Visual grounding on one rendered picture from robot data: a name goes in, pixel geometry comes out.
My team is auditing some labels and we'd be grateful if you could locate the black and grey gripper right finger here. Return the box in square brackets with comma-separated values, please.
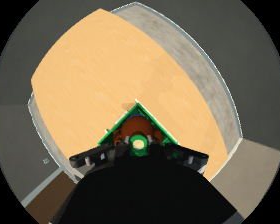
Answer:
[146, 136, 209, 175]

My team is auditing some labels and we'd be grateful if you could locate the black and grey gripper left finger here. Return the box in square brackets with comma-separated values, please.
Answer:
[69, 136, 130, 181]

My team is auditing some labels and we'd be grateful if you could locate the green plastic crate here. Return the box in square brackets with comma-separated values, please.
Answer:
[97, 103, 179, 156]

